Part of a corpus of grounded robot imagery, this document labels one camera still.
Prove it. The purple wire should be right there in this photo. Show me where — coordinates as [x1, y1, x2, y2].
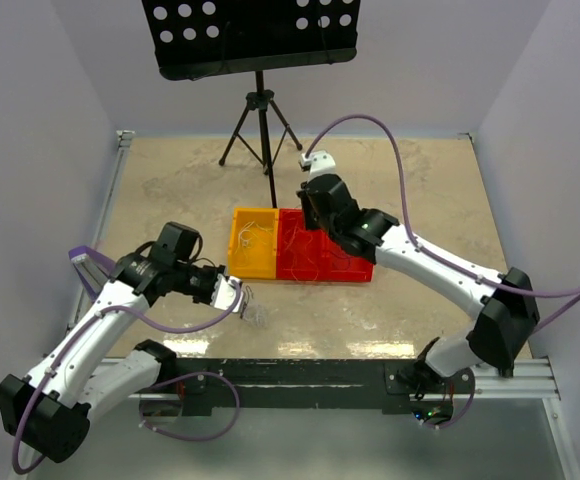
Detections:
[329, 249, 356, 274]

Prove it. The red plastic bin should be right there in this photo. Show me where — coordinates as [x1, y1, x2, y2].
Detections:
[276, 209, 325, 282]
[324, 240, 374, 283]

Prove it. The yellow plastic bin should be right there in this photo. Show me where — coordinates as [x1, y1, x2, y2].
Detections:
[228, 207, 279, 280]

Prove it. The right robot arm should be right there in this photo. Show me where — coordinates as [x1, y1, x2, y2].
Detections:
[297, 174, 539, 393]

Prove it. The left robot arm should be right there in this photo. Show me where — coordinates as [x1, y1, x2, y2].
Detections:
[0, 222, 244, 475]

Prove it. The black music stand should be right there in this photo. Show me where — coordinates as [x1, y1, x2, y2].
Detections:
[142, 0, 360, 200]

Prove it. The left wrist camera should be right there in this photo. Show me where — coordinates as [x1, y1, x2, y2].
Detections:
[210, 274, 247, 324]

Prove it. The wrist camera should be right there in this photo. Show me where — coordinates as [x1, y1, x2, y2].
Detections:
[210, 274, 247, 324]
[299, 150, 336, 180]

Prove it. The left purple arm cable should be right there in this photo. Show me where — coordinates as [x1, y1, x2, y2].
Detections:
[10, 282, 241, 475]

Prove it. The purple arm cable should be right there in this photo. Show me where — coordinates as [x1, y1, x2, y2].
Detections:
[10, 282, 241, 475]
[304, 114, 580, 431]

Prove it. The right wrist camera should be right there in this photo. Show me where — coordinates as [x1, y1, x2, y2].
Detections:
[299, 150, 336, 180]

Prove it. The aluminium left rail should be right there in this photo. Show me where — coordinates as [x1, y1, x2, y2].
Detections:
[66, 130, 135, 333]

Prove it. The aluminium rail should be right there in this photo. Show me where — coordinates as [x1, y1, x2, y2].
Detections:
[66, 130, 135, 333]
[32, 355, 562, 401]

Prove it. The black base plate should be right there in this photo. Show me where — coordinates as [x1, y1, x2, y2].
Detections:
[118, 357, 476, 419]

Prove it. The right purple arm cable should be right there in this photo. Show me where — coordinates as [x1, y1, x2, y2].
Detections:
[304, 114, 580, 431]

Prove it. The aluminium front rail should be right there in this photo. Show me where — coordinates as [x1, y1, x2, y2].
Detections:
[32, 355, 562, 401]

